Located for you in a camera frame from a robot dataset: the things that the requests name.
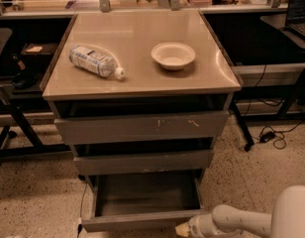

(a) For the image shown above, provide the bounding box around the plastic water bottle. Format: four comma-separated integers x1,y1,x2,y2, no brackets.
69,46,125,80

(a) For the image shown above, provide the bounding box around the white paper bowl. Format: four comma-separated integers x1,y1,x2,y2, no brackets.
151,43,196,71

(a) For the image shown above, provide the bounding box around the dark box on shelf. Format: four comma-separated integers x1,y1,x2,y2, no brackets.
21,43,57,72

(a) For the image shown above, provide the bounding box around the grey bottom drawer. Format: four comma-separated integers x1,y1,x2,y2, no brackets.
82,171,205,232

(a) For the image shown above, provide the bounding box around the black side table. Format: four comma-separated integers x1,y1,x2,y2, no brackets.
230,13,305,153

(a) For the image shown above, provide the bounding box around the white cable on floor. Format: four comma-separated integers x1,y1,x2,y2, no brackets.
76,181,89,238

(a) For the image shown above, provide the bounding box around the grey middle drawer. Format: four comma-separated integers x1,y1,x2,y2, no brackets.
73,150,214,176

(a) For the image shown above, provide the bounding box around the black power adapter with cable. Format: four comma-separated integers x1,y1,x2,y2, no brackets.
258,119,305,150

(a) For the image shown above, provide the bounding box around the black laptop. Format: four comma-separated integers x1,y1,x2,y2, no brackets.
285,0,305,39

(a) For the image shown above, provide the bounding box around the grey top drawer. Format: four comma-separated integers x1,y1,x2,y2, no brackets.
54,111,229,145

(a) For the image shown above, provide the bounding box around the grey drawer cabinet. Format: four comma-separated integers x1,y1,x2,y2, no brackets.
39,9,244,193

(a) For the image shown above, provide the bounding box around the grey drawer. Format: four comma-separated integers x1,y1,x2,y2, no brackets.
73,150,214,176
82,171,205,232
54,111,229,145

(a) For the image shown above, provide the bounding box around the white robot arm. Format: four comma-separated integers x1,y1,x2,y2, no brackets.
175,185,305,238

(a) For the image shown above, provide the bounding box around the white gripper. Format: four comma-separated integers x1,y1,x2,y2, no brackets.
174,213,246,238

